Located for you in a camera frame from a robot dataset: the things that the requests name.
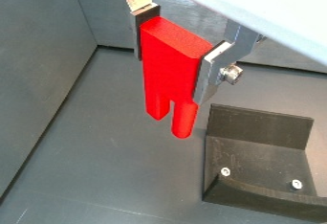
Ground red square-circle peg object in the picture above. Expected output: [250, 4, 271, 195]
[141, 16, 213, 139]

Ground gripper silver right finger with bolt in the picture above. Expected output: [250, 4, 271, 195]
[194, 20, 266, 104]

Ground black angled holder block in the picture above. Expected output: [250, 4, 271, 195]
[202, 104, 327, 223]

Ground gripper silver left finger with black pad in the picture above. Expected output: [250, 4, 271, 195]
[126, 0, 162, 59]

